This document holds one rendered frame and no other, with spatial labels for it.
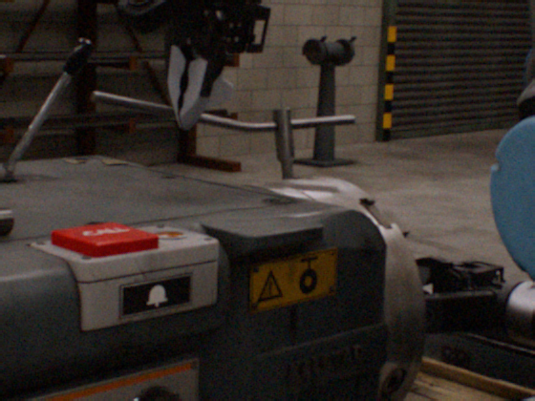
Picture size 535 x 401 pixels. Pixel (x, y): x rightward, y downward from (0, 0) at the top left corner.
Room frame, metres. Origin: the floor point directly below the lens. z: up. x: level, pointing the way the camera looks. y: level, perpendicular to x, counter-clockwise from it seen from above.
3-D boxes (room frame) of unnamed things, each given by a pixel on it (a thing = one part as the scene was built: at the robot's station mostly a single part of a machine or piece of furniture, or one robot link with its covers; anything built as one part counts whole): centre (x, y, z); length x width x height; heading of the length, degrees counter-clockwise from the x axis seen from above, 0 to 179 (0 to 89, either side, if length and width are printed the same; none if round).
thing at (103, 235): (0.85, 0.12, 1.26); 0.06 x 0.06 x 0.02; 44
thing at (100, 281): (0.87, 0.11, 1.23); 0.13 x 0.08 x 0.05; 134
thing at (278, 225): (0.97, 0.01, 1.24); 0.09 x 0.08 x 0.03; 134
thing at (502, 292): (1.41, -0.28, 1.08); 0.12 x 0.09 x 0.08; 43
